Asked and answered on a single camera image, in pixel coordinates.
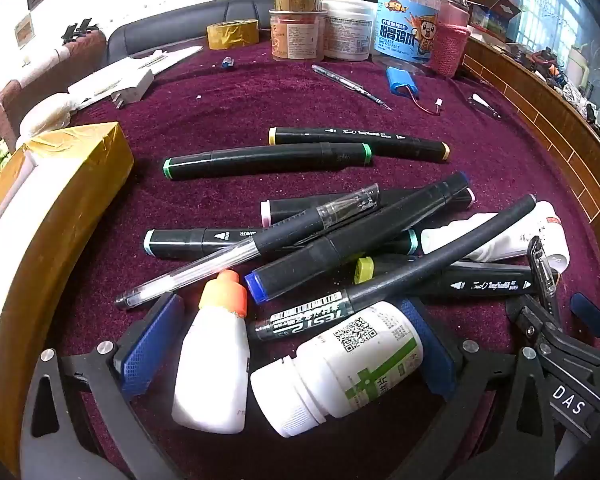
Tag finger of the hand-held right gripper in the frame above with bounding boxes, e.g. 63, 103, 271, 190
570, 292, 600, 339
527, 235, 562, 318

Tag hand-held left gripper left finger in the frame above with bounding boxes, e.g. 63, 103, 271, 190
22, 292, 186, 480

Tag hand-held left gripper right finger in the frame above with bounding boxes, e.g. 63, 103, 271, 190
395, 297, 551, 480

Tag small white spray bottle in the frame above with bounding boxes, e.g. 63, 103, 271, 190
420, 201, 570, 264

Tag white glue bottle orange cap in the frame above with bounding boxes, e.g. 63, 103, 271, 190
171, 269, 251, 434

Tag black marker lime end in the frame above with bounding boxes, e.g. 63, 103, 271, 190
355, 255, 562, 299

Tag long black labelled pen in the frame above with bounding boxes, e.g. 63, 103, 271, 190
247, 194, 537, 344

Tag white medicine bottle green label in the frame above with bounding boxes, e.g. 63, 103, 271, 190
250, 301, 425, 439

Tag black marker teal ends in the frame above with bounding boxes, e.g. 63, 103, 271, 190
143, 227, 422, 261

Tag black marker blue ends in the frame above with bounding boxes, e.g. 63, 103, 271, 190
244, 171, 469, 304

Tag yellow taped cardboard box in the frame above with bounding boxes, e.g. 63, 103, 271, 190
0, 121, 135, 466

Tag clear capped gel pen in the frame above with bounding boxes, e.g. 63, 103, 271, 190
115, 183, 381, 311

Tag black marker pink ends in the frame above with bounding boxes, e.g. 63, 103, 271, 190
260, 187, 477, 227

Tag black marker green ends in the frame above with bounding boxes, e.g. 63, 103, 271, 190
162, 142, 374, 181

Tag black marker yellow ends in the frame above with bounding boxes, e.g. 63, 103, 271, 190
268, 126, 451, 164

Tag wooden cabinet ledge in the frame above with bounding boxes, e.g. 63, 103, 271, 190
461, 35, 600, 263

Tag small metal clippers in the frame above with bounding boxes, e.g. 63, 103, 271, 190
467, 92, 502, 120

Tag assorted clutter pile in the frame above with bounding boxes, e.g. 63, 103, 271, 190
467, 0, 600, 138

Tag glass bottle pink knit sleeve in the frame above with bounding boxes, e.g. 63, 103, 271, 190
429, 0, 471, 79

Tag white tissue bundle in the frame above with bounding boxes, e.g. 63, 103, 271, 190
19, 92, 77, 137

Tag white charger plug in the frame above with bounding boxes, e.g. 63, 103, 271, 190
111, 67, 155, 109

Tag slim metal tipped pen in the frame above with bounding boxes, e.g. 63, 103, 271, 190
312, 64, 394, 111

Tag white paper sheets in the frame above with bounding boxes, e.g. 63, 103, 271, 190
67, 46, 204, 102

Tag clear jar blue label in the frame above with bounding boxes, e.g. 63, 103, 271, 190
372, 0, 444, 64

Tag brown upholstered chair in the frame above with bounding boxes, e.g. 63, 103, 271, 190
0, 30, 109, 152

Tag white plastic jar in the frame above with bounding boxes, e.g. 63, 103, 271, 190
324, 0, 374, 61

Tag yellow tape roll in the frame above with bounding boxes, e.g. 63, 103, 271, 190
207, 19, 260, 51

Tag black leather sofa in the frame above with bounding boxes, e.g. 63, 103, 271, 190
107, 0, 277, 59

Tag brown labelled jar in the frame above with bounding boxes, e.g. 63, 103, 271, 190
269, 9, 327, 61

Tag blue battery pack red wire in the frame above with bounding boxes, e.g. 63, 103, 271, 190
385, 66, 443, 114

